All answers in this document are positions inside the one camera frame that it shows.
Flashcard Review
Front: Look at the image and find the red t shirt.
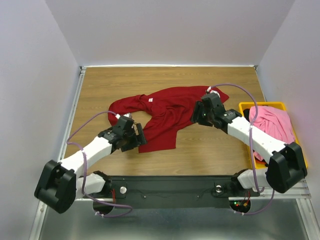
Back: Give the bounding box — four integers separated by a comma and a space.
108, 85, 230, 154

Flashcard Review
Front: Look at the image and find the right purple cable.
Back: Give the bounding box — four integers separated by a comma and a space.
205, 83, 276, 216

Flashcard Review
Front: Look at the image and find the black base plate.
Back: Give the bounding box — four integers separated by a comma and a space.
93, 175, 259, 209

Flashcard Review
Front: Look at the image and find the aluminium frame rail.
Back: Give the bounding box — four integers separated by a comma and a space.
29, 66, 87, 240

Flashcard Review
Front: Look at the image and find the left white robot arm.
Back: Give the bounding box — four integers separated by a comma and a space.
34, 121, 147, 214

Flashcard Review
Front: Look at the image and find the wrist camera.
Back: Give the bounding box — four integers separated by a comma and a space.
201, 92, 222, 111
115, 115, 134, 133

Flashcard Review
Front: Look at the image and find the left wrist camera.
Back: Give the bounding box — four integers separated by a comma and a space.
115, 115, 134, 133

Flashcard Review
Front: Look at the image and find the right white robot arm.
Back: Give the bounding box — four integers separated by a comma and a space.
191, 100, 308, 195

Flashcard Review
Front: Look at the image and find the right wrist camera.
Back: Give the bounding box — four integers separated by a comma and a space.
201, 92, 222, 111

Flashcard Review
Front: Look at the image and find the yellow plastic bin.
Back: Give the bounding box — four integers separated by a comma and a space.
238, 101, 309, 169

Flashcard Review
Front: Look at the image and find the pink t shirt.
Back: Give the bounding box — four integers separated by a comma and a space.
248, 105, 297, 162

